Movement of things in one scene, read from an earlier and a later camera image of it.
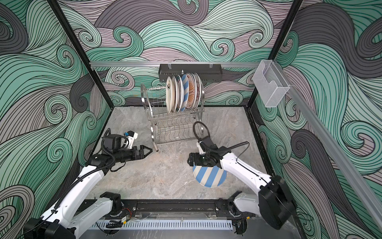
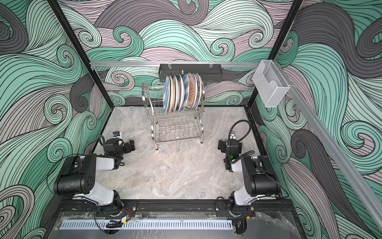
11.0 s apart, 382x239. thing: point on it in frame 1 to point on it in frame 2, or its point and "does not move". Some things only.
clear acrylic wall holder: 271,82 does not move
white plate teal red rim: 180,93 does not move
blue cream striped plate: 185,98 does not move
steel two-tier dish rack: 167,127 does not move
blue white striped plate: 210,177 to 166,96
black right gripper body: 205,159 to 223,144
